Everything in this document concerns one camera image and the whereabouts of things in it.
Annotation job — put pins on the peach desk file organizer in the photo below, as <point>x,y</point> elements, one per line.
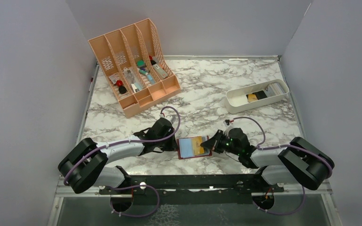
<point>123,48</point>

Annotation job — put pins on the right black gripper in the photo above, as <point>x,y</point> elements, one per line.
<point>213,143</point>

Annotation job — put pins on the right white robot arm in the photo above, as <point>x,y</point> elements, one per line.
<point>296,162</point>

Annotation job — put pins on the red round cap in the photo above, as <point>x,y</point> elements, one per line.
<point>119,83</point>

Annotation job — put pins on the gold vip credit card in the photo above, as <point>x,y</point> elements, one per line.
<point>196,148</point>

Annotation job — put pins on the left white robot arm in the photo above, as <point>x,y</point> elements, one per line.
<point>86,165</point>

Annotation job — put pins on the black round cap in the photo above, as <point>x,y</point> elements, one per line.
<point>122,89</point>

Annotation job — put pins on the light blue marker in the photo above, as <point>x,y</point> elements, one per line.
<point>149,77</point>

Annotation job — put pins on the green eraser block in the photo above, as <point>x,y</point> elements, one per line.
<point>141,64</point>

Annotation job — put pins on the red leather card holder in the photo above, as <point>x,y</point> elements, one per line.
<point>191,147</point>

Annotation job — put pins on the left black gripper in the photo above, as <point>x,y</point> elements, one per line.
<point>172,146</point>

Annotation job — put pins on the black vip card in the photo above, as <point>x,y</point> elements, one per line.
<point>260,94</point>

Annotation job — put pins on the white card stack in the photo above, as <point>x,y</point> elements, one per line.
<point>273,89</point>

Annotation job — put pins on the black mounting base rail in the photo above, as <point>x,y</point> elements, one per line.
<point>187,189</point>

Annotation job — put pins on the white plastic tray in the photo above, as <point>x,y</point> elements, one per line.
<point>236,99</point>

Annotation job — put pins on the gold card in tray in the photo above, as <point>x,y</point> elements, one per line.
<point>251,98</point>

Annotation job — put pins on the clear packaged item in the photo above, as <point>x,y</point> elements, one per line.
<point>132,79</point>

